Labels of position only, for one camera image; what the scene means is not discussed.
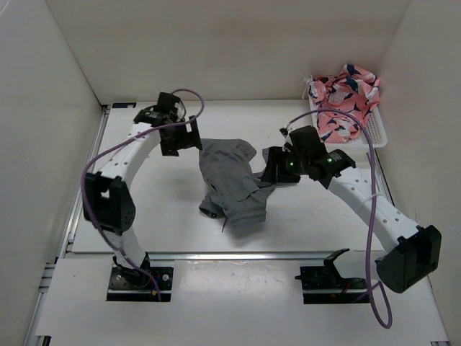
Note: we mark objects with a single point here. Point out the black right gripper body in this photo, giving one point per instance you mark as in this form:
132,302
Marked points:
295,162

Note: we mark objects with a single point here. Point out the white plastic basket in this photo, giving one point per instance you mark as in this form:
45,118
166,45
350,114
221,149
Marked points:
374,128

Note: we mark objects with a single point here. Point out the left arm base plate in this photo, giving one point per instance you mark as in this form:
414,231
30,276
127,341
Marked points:
123,286

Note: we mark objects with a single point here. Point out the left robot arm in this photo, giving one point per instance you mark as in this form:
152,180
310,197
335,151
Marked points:
106,197

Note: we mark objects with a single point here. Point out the aluminium right side rail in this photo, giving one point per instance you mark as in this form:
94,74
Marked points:
412,251

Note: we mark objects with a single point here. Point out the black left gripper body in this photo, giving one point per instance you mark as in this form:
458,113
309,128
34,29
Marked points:
176,120

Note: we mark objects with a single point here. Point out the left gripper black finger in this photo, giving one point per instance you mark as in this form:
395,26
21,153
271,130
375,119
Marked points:
191,135
171,146

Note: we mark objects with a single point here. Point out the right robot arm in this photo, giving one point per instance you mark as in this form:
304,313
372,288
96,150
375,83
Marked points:
338,173

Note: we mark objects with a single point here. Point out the grey shorts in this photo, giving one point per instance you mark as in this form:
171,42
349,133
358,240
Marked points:
234,191

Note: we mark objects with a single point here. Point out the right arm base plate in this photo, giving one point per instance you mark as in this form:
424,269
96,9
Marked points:
323,284

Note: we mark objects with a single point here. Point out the aluminium front rail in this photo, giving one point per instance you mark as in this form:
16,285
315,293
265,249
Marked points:
237,256

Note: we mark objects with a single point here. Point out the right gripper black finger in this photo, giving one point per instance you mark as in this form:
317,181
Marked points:
283,177
272,172

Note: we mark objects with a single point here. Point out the pink patterned shorts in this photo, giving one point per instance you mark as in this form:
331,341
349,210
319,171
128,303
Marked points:
347,100

